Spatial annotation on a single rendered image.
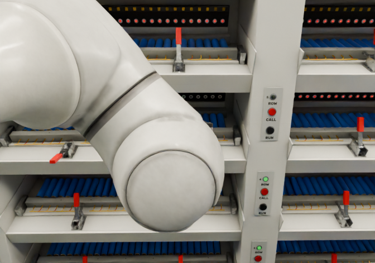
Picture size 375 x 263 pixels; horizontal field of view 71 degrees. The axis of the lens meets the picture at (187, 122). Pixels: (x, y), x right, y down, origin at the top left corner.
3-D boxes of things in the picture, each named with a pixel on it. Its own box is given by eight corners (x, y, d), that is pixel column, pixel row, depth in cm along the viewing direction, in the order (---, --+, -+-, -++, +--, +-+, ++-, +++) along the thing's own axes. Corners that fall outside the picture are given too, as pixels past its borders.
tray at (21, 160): (244, 173, 64) (250, 144, 59) (-4, 175, 64) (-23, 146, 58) (232, 123, 80) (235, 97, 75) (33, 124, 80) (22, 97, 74)
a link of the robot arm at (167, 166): (231, 147, 35) (164, 73, 33) (269, 196, 19) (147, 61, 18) (172, 200, 36) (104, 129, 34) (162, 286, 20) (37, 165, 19)
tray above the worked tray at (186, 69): (250, 92, 59) (260, 30, 50) (-23, 93, 58) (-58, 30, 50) (235, 56, 75) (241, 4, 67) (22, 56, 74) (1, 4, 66)
